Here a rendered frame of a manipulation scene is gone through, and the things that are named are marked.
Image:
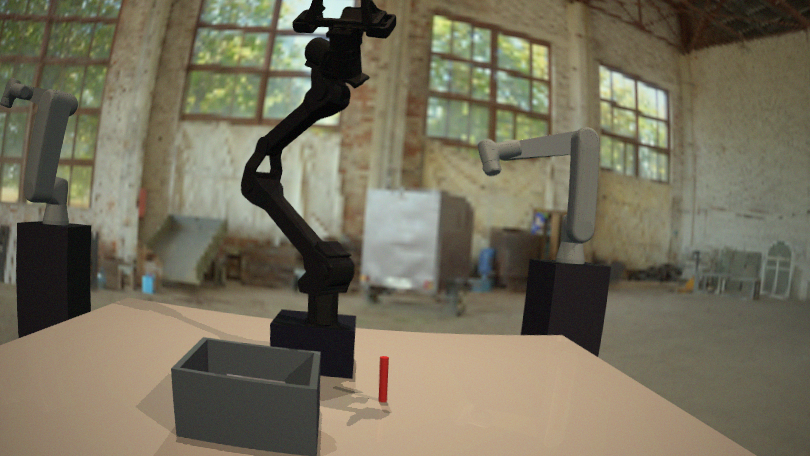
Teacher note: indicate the red peg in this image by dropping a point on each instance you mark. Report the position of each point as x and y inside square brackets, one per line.
[383, 370]

